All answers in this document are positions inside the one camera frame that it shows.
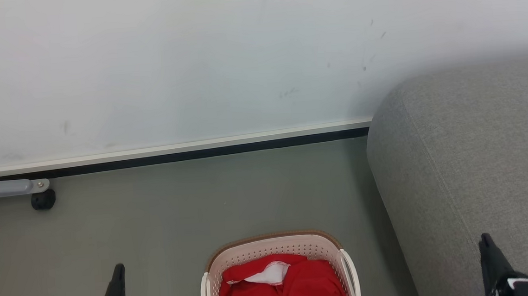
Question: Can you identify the grey metal stand leg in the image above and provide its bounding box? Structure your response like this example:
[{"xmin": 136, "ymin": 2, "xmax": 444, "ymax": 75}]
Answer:
[{"xmin": 0, "ymin": 167, "xmax": 51, "ymax": 200}]

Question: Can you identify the white and black baseboard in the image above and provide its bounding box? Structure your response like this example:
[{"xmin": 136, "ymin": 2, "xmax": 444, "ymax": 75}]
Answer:
[{"xmin": 0, "ymin": 118, "xmax": 375, "ymax": 182}]

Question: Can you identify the black caster wheel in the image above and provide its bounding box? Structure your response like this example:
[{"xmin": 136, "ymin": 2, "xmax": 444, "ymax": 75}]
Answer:
[{"xmin": 31, "ymin": 188, "xmax": 57, "ymax": 211}]

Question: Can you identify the white perforated laundry basket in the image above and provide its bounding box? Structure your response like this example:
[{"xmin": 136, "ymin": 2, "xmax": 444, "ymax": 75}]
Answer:
[{"xmin": 197, "ymin": 227, "xmax": 362, "ymax": 296}]

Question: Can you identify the grey fabric sofa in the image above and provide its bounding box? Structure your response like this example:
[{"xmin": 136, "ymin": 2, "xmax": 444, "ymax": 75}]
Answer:
[{"xmin": 361, "ymin": 55, "xmax": 528, "ymax": 296}]

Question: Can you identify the red and white garment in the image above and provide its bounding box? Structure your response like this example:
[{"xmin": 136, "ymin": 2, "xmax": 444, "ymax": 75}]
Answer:
[{"xmin": 215, "ymin": 249, "xmax": 350, "ymax": 296}]

